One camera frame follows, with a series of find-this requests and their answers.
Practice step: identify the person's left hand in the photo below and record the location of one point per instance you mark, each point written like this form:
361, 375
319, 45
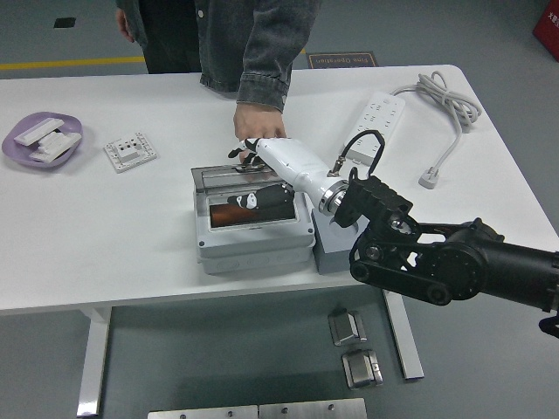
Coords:
257, 124

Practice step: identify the person's right hand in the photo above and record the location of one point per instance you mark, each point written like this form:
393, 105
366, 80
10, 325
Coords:
123, 22

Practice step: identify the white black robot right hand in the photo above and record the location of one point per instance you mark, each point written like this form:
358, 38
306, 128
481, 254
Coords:
292, 161

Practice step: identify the orange cylinder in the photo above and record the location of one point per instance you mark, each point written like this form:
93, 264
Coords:
227, 214

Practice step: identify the grey box with clear lid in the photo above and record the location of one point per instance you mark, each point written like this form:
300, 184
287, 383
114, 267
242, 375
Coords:
253, 249

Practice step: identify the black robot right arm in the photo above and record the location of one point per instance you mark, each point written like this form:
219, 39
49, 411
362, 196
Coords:
458, 262

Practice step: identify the person's left forearm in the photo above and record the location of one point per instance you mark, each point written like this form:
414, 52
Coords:
266, 74

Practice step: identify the grey cube with round hole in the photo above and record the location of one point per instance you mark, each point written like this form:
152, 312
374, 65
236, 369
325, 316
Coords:
332, 257

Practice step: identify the red box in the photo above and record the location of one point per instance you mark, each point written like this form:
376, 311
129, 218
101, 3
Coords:
548, 30

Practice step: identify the yellow floor tape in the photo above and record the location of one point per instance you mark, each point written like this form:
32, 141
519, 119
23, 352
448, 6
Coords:
65, 63

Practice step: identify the person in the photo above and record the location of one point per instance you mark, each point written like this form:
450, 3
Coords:
196, 35

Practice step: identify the white power strip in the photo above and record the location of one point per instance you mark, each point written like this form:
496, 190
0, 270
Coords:
380, 109

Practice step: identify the black floor sign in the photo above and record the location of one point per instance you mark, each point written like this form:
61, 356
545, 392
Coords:
342, 61

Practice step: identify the purple tray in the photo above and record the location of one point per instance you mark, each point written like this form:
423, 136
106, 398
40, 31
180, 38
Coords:
70, 124

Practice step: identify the white socket module plate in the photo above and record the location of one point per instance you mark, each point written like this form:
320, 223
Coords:
131, 150

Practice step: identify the white plastic block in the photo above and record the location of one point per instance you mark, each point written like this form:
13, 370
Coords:
61, 140

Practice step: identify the long white plastic bar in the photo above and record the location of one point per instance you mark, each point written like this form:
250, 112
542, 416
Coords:
35, 131

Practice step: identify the small white plastic piece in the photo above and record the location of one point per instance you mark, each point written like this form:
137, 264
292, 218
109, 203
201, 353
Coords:
40, 155

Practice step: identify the metal block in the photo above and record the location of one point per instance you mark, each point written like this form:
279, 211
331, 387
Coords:
347, 327
362, 370

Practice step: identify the metal plate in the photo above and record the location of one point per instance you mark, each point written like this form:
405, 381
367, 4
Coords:
201, 413
312, 410

